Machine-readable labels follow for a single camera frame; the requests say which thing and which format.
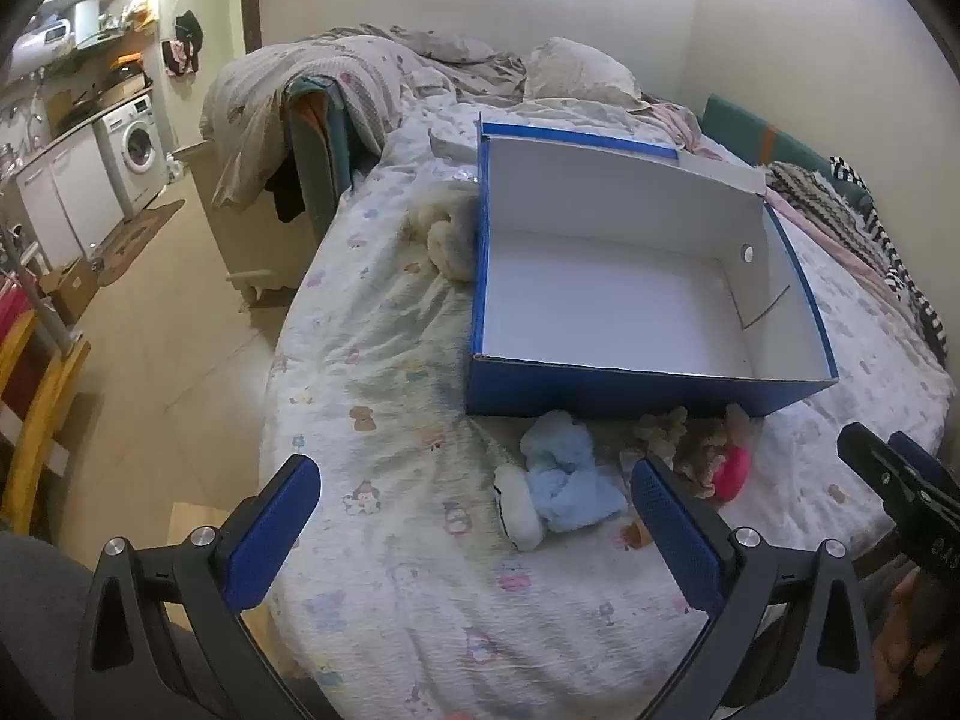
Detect cream lace pillow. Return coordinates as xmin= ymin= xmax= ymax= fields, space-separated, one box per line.
xmin=523 ymin=36 xmax=643 ymax=103

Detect beige plush toy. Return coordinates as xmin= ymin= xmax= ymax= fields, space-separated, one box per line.
xmin=407 ymin=180 xmax=481 ymax=284

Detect pink round plastic lid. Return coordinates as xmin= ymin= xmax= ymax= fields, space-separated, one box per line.
xmin=712 ymin=444 xmax=751 ymax=503

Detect brown doormat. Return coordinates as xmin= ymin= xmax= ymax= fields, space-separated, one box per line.
xmin=94 ymin=199 xmax=187 ymax=288

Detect beige lace scrunchie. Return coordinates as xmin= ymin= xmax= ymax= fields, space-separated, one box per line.
xmin=621 ymin=406 xmax=732 ymax=500

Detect grey cloth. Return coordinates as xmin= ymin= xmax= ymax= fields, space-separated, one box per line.
xmin=427 ymin=127 xmax=482 ymax=164

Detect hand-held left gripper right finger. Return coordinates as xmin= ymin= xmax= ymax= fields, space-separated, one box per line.
xmin=630 ymin=454 xmax=878 ymax=720

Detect blue and white cardboard box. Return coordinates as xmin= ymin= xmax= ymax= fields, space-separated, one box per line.
xmin=465 ymin=111 xmax=839 ymax=421

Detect cream wooden footboard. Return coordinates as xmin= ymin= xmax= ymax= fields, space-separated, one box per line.
xmin=184 ymin=141 xmax=316 ymax=310

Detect black white striped garment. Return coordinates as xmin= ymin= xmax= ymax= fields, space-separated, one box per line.
xmin=829 ymin=156 xmax=950 ymax=370

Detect grey printed quilt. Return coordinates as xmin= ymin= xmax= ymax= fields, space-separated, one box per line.
xmin=199 ymin=22 xmax=526 ymax=212

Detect crochet knit blanket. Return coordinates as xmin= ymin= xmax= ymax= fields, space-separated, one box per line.
xmin=765 ymin=161 xmax=887 ymax=256

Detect white washing machine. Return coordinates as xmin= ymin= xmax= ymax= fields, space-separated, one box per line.
xmin=97 ymin=94 xmax=168 ymax=220

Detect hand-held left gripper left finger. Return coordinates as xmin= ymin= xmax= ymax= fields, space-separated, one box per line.
xmin=75 ymin=455 xmax=322 ymax=720

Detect cardboard box on floor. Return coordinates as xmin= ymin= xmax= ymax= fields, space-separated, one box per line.
xmin=39 ymin=255 xmax=100 ymax=325

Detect person's right hand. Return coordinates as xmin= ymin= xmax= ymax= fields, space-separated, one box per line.
xmin=872 ymin=566 xmax=960 ymax=700

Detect white floor cabinet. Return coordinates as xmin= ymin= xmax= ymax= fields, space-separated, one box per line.
xmin=13 ymin=124 xmax=126 ymax=272

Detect red pink cloth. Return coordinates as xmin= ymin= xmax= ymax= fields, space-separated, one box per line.
xmin=0 ymin=274 xmax=38 ymax=331

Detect person's grey clothed leg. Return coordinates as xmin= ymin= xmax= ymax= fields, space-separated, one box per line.
xmin=0 ymin=529 xmax=102 ymax=720

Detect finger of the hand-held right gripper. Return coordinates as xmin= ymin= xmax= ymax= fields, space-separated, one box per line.
xmin=889 ymin=431 xmax=960 ymax=515
xmin=838 ymin=424 xmax=925 ymax=537

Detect white fluffy scrunchie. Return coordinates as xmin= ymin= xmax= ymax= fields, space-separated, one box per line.
xmin=493 ymin=463 xmax=548 ymax=550

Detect light wooden board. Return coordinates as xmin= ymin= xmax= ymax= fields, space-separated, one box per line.
xmin=168 ymin=501 xmax=250 ymax=542

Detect light blue plush toy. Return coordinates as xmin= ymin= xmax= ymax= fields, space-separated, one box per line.
xmin=520 ymin=410 xmax=629 ymax=533

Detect peach soft cylinder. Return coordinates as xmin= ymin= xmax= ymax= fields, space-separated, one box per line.
xmin=724 ymin=403 xmax=755 ymax=451

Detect green bed frame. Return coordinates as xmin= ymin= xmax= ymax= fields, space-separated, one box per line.
xmin=281 ymin=75 xmax=355 ymax=220

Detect metal rod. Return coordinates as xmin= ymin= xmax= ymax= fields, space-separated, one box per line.
xmin=0 ymin=229 xmax=81 ymax=355

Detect dark hanging clothes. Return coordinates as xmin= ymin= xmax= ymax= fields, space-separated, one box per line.
xmin=175 ymin=10 xmax=206 ymax=73

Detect yellow wooden chair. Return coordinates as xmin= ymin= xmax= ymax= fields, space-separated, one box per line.
xmin=0 ymin=311 xmax=92 ymax=542

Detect pink hanging clothes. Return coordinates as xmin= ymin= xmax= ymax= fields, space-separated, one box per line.
xmin=160 ymin=39 xmax=197 ymax=78

